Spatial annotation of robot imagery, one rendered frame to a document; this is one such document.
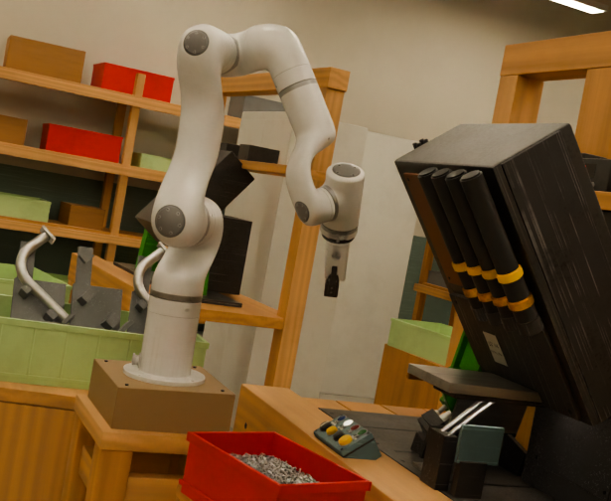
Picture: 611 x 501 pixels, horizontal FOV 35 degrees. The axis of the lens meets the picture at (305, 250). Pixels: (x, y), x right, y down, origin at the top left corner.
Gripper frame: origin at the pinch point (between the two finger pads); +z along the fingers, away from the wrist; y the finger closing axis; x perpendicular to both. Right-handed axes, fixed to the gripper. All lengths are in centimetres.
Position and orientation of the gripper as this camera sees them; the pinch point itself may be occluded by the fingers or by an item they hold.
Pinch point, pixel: (331, 287)
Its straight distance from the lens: 228.0
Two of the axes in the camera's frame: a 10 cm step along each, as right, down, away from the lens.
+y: 0.7, -5.5, 8.3
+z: -0.8, 8.3, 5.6
